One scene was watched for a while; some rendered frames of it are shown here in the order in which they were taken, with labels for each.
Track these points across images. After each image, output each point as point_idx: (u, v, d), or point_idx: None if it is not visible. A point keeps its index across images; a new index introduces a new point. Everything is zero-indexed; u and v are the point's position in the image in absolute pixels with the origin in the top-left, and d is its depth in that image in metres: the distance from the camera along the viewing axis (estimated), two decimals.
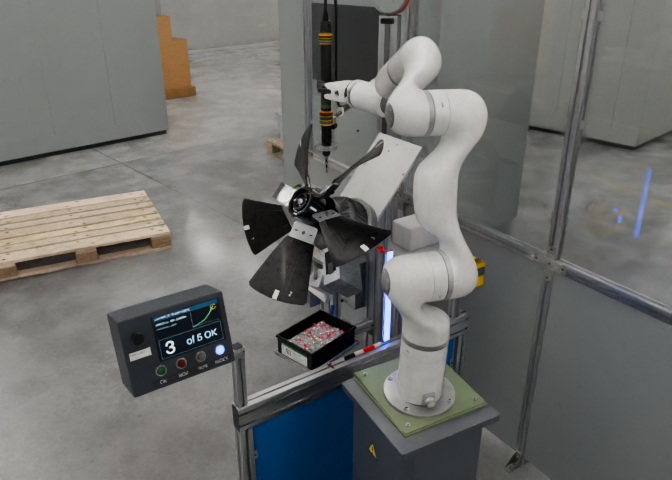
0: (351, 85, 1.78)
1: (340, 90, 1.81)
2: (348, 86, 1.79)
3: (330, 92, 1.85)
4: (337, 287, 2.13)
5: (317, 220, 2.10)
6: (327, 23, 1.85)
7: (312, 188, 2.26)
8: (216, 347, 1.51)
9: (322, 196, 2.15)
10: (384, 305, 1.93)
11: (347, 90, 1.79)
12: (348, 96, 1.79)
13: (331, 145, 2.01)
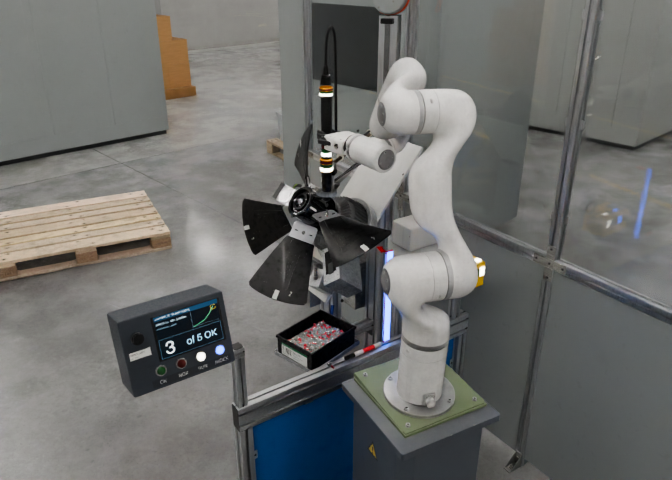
0: (350, 139, 1.85)
1: (339, 143, 1.88)
2: (347, 140, 1.86)
3: (330, 144, 1.92)
4: (337, 287, 2.13)
5: (317, 220, 2.10)
6: (327, 77, 1.92)
7: (312, 188, 2.26)
8: (216, 347, 1.51)
9: (322, 196, 2.15)
10: (384, 305, 1.93)
11: (346, 144, 1.86)
12: (347, 150, 1.86)
13: (331, 191, 2.08)
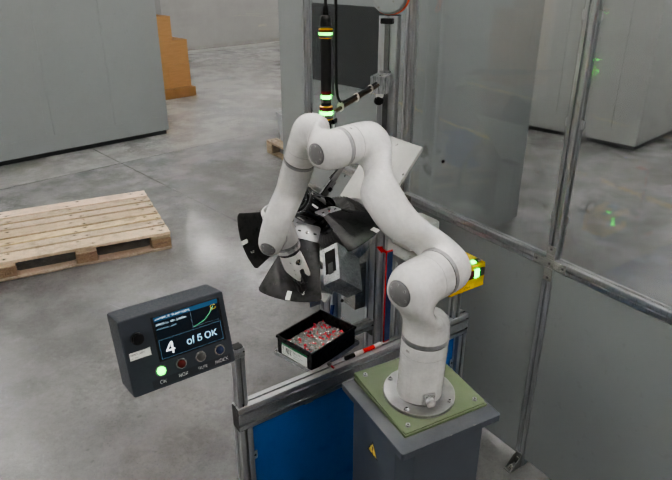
0: (283, 252, 1.88)
1: (293, 260, 1.90)
2: (285, 255, 1.89)
3: (302, 270, 1.93)
4: (337, 287, 2.13)
5: None
6: (327, 17, 1.85)
7: (330, 189, 2.18)
8: (216, 347, 1.51)
9: (316, 214, 2.13)
10: (384, 305, 1.93)
11: (289, 253, 1.89)
12: (293, 249, 1.89)
13: None
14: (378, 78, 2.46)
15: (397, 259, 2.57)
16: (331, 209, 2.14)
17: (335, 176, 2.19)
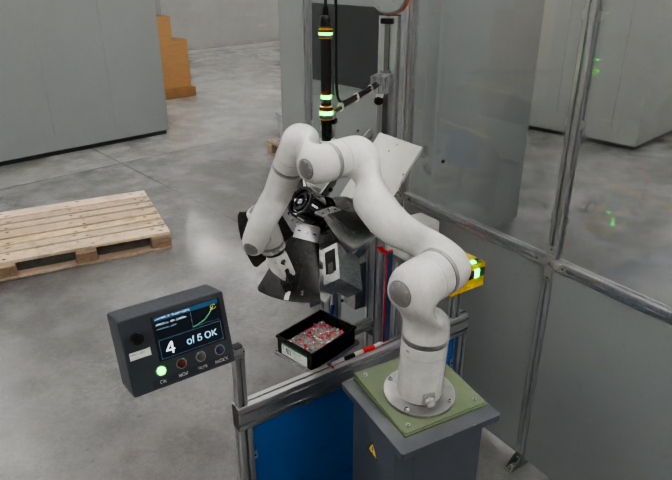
0: (268, 252, 1.93)
1: (278, 260, 1.94)
2: (270, 254, 1.93)
3: (287, 270, 1.98)
4: (337, 287, 2.13)
5: None
6: (327, 17, 1.85)
7: (330, 189, 2.18)
8: (216, 347, 1.51)
9: (316, 214, 2.13)
10: (384, 305, 1.93)
11: (274, 253, 1.93)
12: (278, 249, 1.93)
13: (331, 140, 2.01)
14: (378, 78, 2.46)
15: (397, 259, 2.57)
16: (331, 209, 2.14)
17: None
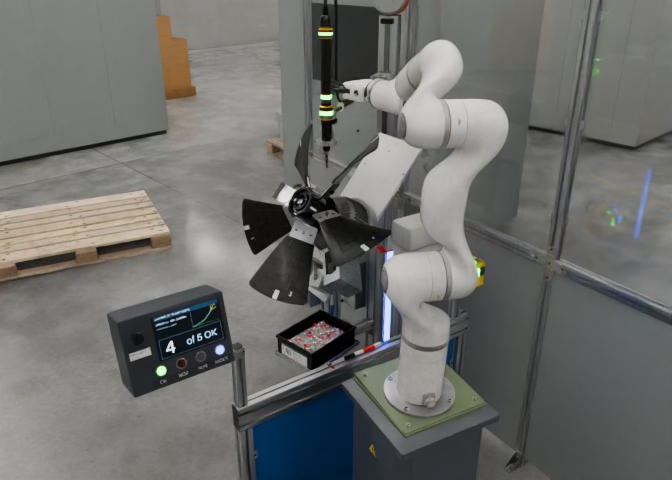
0: (371, 84, 1.70)
1: (360, 89, 1.73)
2: (368, 85, 1.71)
3: (349, 92, 1.77)
4: (337, 287, 2.13)
5: None
6: (327, 17, 1.85)
7: (332, 192, 2.17)
8: (216, 347, 1.51)
9: (314, 217, 2.13)
10: (384, 305, 1.93)
11: (367, 90, 1.71)
12: (368, 96, 1.71)
13: (331, 140, 2.01)
14: (378, 78, 2.46)
15: None
16: (329, 213, 2.14)
17: (339, 179, 2.17)
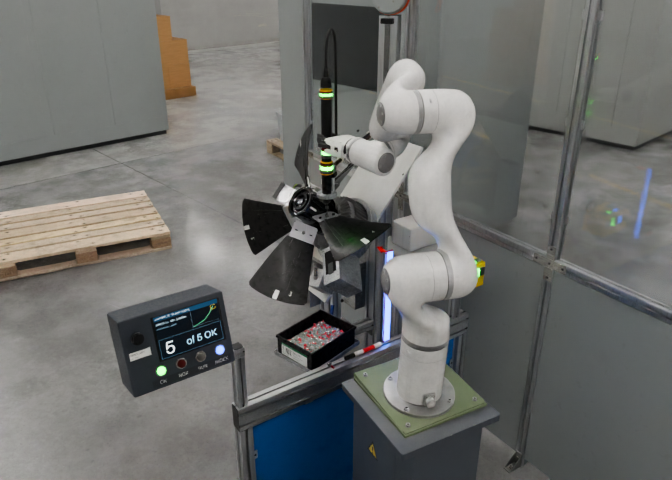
0: (350, 143, 1.86)
1: (339, 147, 1.88)
2: (347, 144, 1.86)
3: (330, 147, 1.92)
4: (337, 287, 2.13)
5: None
6: (327, 80, 1.92)
7: None
8: (216, 347, 1.51)
9: None
10: (384, 305, 1.93)
11: (346, 147, 1.87)
12: (347, 153, 1.86)
13: (331, 193, 2.08)
14: None
15: None
16: (329, 215, 2.14)
17: (339, 179, 2.17)
